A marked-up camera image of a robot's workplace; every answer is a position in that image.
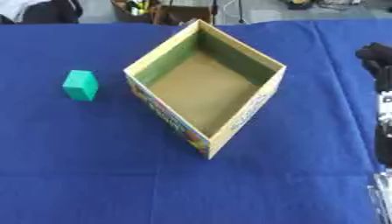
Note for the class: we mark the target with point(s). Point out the teal green block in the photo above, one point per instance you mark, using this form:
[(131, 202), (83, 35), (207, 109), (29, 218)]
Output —
[(80, 85)]

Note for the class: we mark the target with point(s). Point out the open tan cardboard box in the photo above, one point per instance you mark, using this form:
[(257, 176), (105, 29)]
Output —
[(204, 90)]

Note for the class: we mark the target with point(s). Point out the dark chair with white cloth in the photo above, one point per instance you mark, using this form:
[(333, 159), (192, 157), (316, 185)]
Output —
[(41, 11)]

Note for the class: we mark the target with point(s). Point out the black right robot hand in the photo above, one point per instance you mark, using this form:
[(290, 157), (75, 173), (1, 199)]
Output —
[(378, 62)]

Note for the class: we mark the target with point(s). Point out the brown cardboard box with items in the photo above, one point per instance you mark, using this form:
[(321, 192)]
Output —
[(158, 11)]

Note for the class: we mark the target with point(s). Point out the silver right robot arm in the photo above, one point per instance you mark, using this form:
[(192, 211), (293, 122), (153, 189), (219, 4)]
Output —
[(384, 137)]

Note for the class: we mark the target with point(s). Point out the black tripod stand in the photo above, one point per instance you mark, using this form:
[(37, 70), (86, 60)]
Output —
[(240, 11)]

